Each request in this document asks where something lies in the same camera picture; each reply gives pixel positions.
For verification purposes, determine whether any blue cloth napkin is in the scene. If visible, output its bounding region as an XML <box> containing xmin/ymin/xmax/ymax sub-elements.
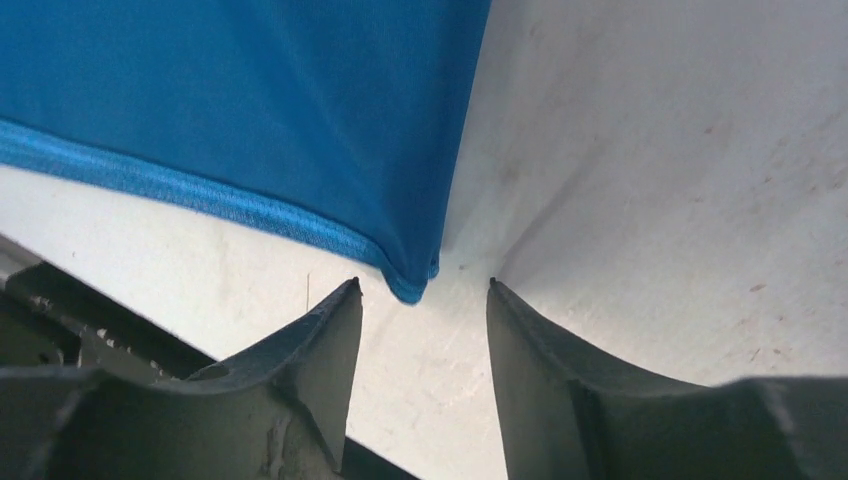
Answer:
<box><xmin>1</xmin><ymin>1</ymin><xmax>490</xmax><ymax>304</ymax></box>

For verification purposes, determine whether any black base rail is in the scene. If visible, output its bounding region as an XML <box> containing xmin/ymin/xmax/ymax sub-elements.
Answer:
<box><xmin>1</xmin><ymin>239</ymin><xmax>407</xmax><ymax>479</ymax></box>

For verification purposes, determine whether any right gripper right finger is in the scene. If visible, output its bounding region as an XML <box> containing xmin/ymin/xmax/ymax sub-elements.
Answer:
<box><xmin>486</xmin><ymin>280</ymin><xmax>847</xmax><ymax>479</ymax></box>

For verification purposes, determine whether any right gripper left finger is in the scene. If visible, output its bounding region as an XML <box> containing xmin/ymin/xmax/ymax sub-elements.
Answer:
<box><xmin>1</xmin><ymin>279</ymin><xmax>362</xmax><ymax>479</ymax></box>

